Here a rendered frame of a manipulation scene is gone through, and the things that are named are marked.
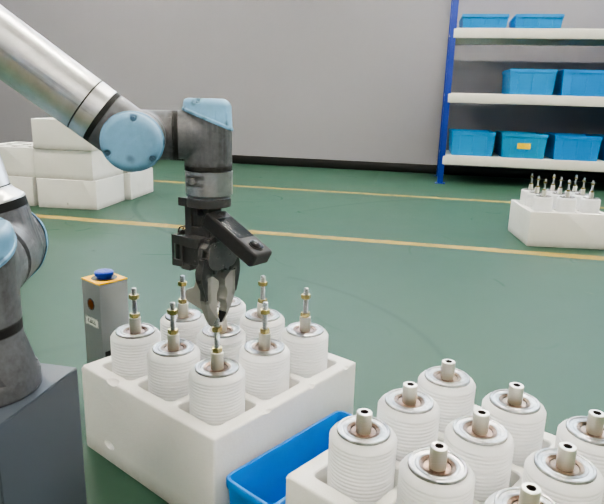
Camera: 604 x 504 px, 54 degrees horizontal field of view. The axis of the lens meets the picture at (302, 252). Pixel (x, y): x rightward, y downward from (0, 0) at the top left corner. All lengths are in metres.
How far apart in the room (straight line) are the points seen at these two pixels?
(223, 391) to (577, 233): 2.56
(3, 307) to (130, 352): 0.38
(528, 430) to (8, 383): 0.74
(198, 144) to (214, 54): 5.70
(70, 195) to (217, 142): 3.04
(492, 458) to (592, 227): 2.54
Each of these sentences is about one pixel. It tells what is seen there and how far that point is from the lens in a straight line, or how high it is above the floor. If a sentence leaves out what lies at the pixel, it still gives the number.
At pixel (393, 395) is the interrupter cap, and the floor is 0.25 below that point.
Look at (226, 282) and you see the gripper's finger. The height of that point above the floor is 0.40.
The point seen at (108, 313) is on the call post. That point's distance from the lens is 1.34.
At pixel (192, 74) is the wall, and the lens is 6.68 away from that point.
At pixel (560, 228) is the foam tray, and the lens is 3.28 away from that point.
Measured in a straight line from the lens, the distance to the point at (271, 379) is 1.09.
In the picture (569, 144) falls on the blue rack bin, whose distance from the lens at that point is 5.61.
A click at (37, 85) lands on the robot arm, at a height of 0.71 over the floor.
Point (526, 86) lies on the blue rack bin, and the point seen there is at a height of 0.86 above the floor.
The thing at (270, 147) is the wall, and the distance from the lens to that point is 6.42.
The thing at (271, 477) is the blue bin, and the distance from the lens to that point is 1.09.
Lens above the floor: 0.70
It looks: 15 degrees down
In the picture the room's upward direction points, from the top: 2 degrees clockwise
